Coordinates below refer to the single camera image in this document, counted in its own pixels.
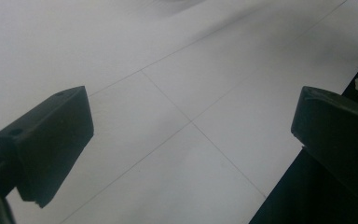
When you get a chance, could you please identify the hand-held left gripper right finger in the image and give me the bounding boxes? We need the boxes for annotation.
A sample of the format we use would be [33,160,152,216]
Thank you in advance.
[290,85,358,200]

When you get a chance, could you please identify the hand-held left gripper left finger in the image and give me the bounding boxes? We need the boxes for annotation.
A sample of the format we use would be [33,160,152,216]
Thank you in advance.
[0,85,95,209]

